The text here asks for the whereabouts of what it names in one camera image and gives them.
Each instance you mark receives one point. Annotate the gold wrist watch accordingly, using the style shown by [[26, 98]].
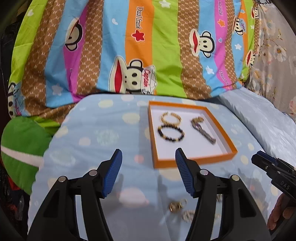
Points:
[[197, 121]]

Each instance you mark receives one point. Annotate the colourful monkey cartoon blanket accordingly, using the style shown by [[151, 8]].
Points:
[[67, 50]]

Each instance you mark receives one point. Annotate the person's right hand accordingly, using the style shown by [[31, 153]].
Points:
[[277, 213]]

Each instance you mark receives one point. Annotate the green plush cushion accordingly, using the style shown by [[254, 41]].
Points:
[[23, 143]]

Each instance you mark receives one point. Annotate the floral grey curtain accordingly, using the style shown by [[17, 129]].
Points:
[[273, 72]]

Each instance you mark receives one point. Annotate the small gold ring jewelry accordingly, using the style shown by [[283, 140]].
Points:
[[188, 216]]

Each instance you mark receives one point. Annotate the light blue patterned pillow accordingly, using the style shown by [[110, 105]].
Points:
[[274, 130]]

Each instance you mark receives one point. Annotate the orange white jewelry tray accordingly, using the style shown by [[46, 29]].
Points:
[[194, 145]]

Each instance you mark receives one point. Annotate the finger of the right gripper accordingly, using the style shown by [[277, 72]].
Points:
[[266, 156]]

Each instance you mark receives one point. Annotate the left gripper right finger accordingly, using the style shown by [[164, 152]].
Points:
[[189, 171]]

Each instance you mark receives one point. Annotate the gold earrings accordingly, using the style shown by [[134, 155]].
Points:
[[176, 206]]

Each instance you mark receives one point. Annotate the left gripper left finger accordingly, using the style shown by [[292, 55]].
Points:
[[108, 172]]

